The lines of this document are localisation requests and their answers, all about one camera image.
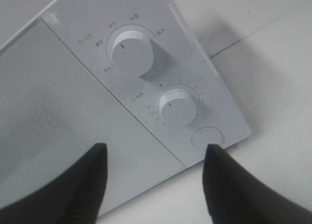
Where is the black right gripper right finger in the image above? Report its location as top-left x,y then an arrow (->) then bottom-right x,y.
203,144 -> 312,224

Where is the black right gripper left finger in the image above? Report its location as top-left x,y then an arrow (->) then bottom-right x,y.
0,143 -> 108,224

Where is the round door release button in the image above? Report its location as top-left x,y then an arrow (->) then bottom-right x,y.
191,126 -> 223,150

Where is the white microwave door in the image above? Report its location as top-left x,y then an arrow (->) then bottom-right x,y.
0,19 -> 184,214

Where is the white lower timer knob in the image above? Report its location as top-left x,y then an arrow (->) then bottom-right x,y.
159,89 -> 197,126

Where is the white microwave oven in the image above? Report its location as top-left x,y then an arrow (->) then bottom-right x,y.
0,0 -> 252,168

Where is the white upper power knob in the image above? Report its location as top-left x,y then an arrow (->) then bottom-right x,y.
111,30 -> 154,77

